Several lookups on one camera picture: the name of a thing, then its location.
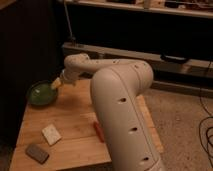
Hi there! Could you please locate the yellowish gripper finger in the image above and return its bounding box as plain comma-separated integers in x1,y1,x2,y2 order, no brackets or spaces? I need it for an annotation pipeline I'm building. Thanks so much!
51,77,62,90

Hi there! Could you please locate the green ceramic bowl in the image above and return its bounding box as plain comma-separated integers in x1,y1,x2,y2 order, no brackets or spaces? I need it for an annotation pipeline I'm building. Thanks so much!
26,80,58,106

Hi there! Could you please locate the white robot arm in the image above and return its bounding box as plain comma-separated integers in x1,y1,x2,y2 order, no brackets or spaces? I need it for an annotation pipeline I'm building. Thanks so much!
53,53,166,171

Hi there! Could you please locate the wooden table board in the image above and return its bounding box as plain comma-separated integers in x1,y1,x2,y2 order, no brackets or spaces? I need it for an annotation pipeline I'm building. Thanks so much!
9,78,165,171

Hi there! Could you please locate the metal stand rod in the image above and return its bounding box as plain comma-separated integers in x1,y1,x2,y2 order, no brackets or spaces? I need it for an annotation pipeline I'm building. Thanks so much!
63,0,76,44

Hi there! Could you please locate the white sponge block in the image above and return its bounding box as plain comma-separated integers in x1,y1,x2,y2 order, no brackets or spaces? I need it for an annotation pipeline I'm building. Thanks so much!
42,124,61,146

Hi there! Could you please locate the red marker pen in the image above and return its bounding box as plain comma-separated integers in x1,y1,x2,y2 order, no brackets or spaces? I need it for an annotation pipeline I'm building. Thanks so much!
93,122,105,143

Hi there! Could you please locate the dark grey block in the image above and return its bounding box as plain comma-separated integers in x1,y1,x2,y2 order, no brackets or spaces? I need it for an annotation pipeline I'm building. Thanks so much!
25,144,49,164

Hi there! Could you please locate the black device on shelf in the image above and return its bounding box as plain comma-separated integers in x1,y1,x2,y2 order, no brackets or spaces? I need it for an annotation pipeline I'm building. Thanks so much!
160,55,189,64

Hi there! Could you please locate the low wooden shelf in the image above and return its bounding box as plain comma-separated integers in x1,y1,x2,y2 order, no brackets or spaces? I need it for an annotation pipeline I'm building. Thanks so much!
62,42,213,98

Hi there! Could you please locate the black cable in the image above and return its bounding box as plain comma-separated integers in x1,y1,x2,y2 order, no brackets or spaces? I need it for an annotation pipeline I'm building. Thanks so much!
197,59,213,159

